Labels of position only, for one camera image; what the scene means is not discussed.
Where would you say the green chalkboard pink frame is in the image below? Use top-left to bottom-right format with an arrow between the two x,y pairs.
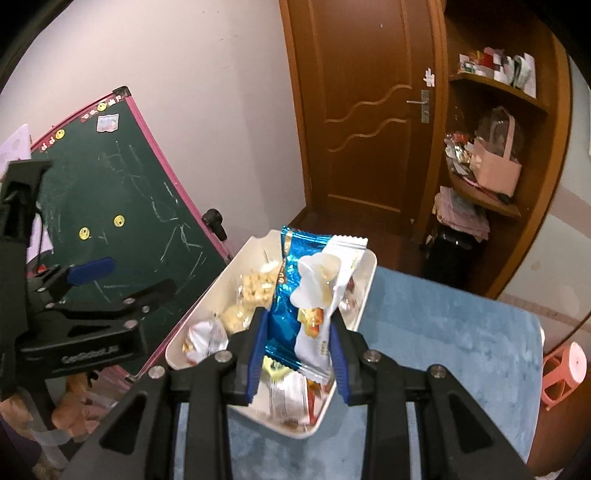
28,85 -> 232,377

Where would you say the blue table cloth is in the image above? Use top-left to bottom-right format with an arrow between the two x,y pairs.
173,265 -> 546,480

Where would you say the green snack packet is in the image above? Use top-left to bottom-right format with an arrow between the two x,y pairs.
262,356 -> 296,384

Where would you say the metal door handle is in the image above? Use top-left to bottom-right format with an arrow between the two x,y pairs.
406,90 -> 430,123

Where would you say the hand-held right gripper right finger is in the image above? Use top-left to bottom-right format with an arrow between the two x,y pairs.
329,310 -> 529,480

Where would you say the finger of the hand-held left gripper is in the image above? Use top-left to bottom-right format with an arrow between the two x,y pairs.
28,257 -> 115,306
32,278 -> 177,337

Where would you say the pile of shiny wrappers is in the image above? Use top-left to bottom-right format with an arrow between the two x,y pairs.
444,131 -> 481,178

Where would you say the pink gift basket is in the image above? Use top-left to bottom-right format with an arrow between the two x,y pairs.
473,106 -> 523,197

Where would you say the pile of small boxes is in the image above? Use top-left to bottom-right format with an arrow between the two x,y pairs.
458,46 -> 539,99

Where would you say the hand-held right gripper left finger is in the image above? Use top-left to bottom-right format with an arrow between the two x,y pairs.
60,308 -> 271,480

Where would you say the wooden corner shelf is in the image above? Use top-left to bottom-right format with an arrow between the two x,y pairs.
429,0 -> 573,301

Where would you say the person's left hand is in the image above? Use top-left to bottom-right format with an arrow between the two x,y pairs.
50,373 -> 100,435

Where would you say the black easel knob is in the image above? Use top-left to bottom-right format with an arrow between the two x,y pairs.
202,209 -> 228,241

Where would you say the pale floral wardrobe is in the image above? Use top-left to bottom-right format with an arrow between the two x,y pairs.
499,55 -> 591,352

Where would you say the pink plastic stool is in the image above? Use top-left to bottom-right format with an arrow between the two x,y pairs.
541,342 -> 588,411

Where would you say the brown wooden door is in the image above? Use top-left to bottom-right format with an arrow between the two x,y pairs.
278,0 -> 451,245

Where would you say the blue and white foil packet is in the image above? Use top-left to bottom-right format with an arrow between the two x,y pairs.
265,225 -> 369,385

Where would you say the red white snack packet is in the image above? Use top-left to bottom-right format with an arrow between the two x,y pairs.
181,318 -> 230,366

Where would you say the red white candy packet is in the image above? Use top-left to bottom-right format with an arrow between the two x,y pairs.
269,373 -> 320,426

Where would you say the black trash bin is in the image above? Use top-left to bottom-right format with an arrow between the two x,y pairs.
424,225 -> 476,291

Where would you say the folded pink cloth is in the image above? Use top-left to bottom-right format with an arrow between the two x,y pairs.
434,185 -> 491,241

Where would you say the white plastic storage bin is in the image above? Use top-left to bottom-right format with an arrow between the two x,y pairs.
165,229 -> 378,440

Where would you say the white dark-red snack packet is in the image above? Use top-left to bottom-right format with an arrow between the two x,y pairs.
341,276 -> 366,319

